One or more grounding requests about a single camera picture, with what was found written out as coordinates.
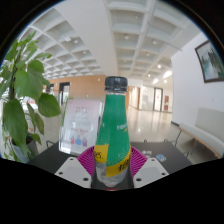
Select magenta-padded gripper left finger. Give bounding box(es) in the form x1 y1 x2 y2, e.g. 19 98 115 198
54 146 97 190

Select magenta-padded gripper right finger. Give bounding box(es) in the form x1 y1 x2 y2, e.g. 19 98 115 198
128 146 170 190

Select green-labelled clear drink bottle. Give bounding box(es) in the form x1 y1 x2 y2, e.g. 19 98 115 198
93 75 132 188

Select small blue card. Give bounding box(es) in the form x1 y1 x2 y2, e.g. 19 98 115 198
155 153 167 163

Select clear acrylic sign stand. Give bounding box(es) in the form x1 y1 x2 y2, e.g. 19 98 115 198
58 97 104 156

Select long white bench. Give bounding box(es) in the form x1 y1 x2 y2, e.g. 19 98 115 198
172 107 224 160

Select green leafy potted plant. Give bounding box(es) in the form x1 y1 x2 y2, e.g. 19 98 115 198
0 30 73 164

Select recessed ceiling lights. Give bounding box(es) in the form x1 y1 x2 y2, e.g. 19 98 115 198
63 31 174 86

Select dark-framed landscape picture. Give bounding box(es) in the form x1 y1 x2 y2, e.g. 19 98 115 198
194 39 224 84

